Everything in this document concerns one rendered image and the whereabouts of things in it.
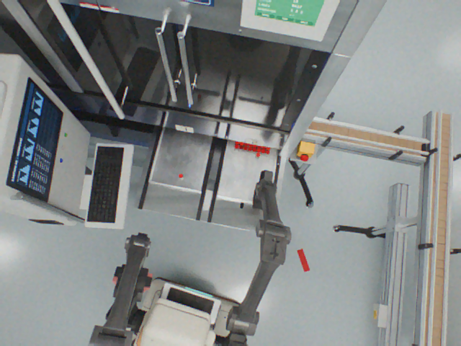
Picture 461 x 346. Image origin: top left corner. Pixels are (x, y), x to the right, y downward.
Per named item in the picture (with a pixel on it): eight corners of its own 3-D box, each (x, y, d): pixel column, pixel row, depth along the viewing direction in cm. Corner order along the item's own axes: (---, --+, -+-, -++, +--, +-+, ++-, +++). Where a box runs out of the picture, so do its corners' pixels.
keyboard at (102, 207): (98, 146, 196) (96, 145, 193) (124, 148, 196) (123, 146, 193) (86, 221, 185) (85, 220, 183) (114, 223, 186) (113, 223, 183)
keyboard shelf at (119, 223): (82, 143, 198) (81, 140, 196) (134, 145, 199) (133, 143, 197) (69, 226, 187) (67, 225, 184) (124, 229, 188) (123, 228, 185)
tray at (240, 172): (229, 132, 192) (229, 130, 189) (278, 141, 192) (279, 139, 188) (217, 196, 183) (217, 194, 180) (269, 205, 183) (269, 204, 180)
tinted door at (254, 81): (191, 110, 159) (177, 19, 102) (289, 129, 158) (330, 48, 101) (191, 111, 159) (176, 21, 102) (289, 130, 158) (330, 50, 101)
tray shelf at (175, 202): (156, 120, 195) (156, 118, 193) (287, 145, 194) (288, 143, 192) (133, 208, 182) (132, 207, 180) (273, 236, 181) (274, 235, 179)
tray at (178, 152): (166, 120, 193) (164, 117, 189) (215, 129, 192) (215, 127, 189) (149, 182, 184) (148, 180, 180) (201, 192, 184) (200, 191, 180)
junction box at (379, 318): (372, 303, 214) (379, 303, 205) (381, 304, 214) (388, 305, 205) (370, 324, 211) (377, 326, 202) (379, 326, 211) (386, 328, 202)
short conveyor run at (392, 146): (290, 144, 196) (296, 133, 181) (294, 117, 200) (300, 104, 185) (417, 169, 195) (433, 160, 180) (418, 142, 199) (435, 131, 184)
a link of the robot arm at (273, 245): (261, 247, 110) (293, 255, 111) (261, 218, 122) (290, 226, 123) (225, 335, 134) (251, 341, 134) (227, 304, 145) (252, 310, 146)
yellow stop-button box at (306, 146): (297, 142, 184) (301, 137, 177) (312, 145, 184) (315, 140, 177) (295, 156, 182) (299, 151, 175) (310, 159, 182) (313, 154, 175)
